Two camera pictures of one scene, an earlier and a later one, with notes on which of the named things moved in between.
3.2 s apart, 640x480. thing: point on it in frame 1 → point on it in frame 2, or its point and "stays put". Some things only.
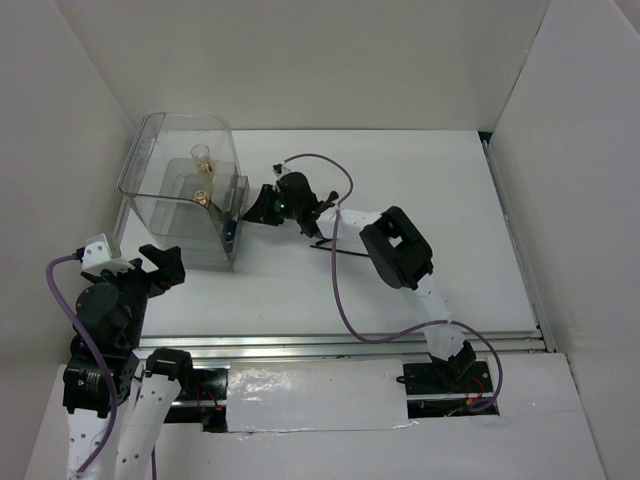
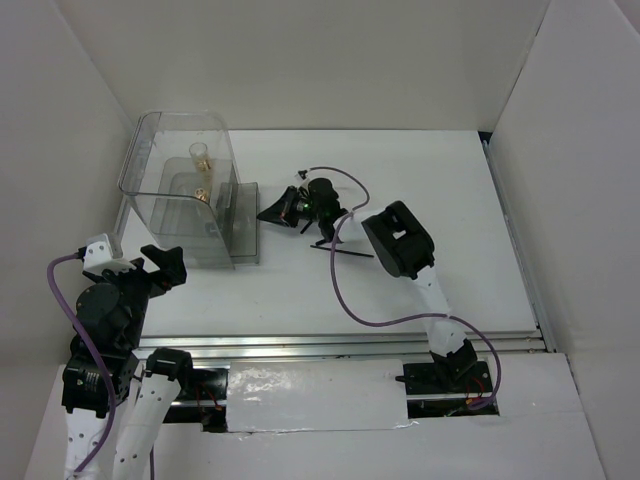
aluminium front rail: (330, 347) stays put
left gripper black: (171, 268) stays put
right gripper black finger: (263, 209) → (284, 211)
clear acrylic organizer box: (182, 190) stays put
